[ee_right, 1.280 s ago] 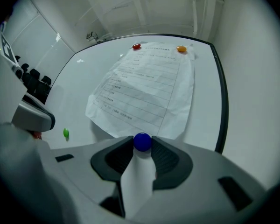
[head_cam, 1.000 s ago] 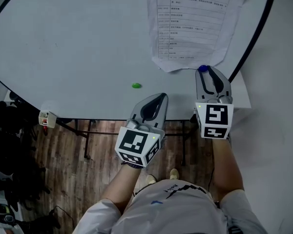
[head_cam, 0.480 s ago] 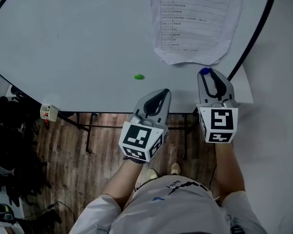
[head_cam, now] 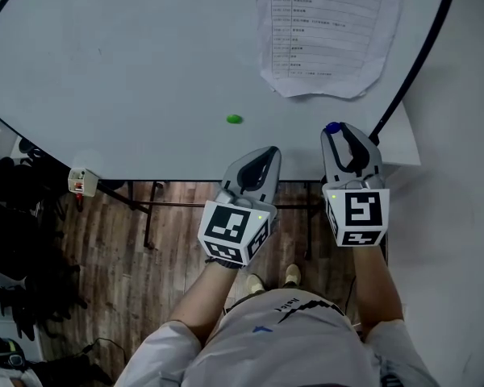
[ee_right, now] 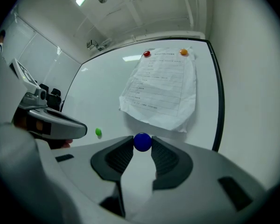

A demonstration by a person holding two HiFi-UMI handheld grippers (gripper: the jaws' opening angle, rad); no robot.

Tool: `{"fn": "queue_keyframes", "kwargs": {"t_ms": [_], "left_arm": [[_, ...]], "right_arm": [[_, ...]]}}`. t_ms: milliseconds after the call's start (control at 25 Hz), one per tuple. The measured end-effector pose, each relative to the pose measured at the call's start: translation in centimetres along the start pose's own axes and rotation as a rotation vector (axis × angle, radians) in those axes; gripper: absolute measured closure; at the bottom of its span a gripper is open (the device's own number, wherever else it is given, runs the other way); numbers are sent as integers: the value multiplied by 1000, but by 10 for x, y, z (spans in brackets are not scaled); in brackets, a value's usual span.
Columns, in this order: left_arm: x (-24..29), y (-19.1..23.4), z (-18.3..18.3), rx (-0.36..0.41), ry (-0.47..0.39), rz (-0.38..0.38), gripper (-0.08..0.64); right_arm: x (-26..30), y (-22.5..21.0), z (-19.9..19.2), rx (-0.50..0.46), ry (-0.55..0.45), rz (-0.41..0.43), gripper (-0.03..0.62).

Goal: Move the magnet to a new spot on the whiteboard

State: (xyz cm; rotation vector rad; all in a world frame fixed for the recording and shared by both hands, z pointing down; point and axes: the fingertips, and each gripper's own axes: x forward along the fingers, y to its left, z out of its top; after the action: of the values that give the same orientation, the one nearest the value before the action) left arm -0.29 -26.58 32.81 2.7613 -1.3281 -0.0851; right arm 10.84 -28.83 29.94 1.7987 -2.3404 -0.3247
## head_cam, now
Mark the person's left beige shoe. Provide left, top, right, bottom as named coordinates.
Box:
left=245, top=273, right=266, bottom=295

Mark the pile of black chairs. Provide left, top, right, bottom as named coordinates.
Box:
left=0, top=137, right=90, bottom=343

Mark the person's left forearm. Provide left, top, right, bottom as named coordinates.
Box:
left=169, top=258, right=244, bottom=347

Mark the white flat panel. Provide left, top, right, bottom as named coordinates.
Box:
left=370, top=101, right=423, bottom=168

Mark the person's light grey shirt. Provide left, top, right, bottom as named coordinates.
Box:
left=115, top=288, right=441, bottom=387

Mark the person's right forearm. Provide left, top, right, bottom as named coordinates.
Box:
left=351, top=243, right=406, bottom=339

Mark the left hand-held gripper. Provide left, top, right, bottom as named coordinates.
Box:
left=197, top=146, right=282, bottom=268

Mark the black helmet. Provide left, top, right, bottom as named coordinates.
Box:
left=0, top=336, right=27, bottom=372

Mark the white marker holder box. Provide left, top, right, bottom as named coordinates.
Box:
left=67, top=168, right=100, bottom=198

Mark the black floor cable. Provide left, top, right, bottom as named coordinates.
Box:
left=80, top=336, right=127, bottom=375

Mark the printed paper sheet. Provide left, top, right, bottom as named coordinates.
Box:
left=252, top=0, right=415, bottom=99

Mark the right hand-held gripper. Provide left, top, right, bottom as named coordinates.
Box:
left=320, top=123, right=390, bottom=248

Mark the black metal whiteboard stand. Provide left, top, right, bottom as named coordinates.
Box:
left=96, top=179, right=320, bottom=261

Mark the person's beige shoe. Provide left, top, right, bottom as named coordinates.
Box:
left=245, top=273, right=266, bottom=295
left=284, top=263, right=303, bottom=288

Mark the person's right beige shoe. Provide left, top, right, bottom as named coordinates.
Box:
left=284, top=263, right=303, bottom=288

